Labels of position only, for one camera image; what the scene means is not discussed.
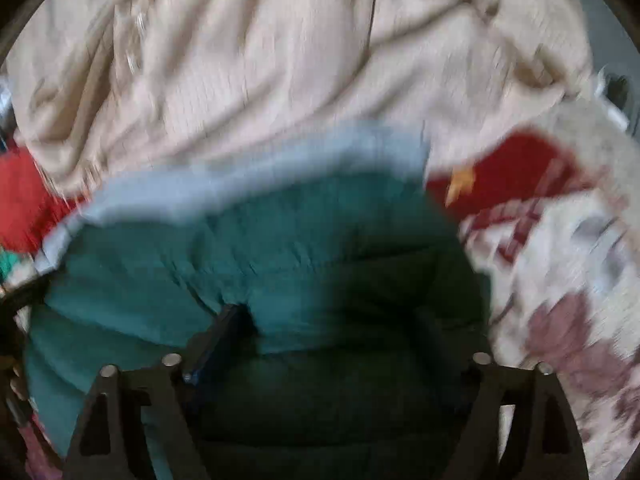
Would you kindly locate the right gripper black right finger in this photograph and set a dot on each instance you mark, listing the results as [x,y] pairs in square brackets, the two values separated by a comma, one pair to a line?
[520,427]

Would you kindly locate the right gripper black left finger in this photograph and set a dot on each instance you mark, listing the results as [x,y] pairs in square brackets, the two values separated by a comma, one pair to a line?
[125,410]

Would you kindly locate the green quilted puffer jacket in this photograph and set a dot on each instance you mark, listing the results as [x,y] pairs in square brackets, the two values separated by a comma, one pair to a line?
[366,308]

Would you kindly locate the teal green cloth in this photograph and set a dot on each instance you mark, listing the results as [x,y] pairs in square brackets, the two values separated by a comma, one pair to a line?
[7,262]

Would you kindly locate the floral white red bedspread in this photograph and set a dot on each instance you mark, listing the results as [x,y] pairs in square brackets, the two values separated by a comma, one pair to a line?
[557,257]

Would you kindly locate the red ruffled pillow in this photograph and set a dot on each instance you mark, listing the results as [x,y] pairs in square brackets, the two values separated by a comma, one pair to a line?
[28,210]

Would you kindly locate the light blue folded garment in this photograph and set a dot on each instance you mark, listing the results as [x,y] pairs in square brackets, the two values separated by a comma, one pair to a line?
[176,194]

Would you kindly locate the beige embroidered blanket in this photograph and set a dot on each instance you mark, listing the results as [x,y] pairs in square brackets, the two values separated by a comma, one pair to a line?
[101,87]

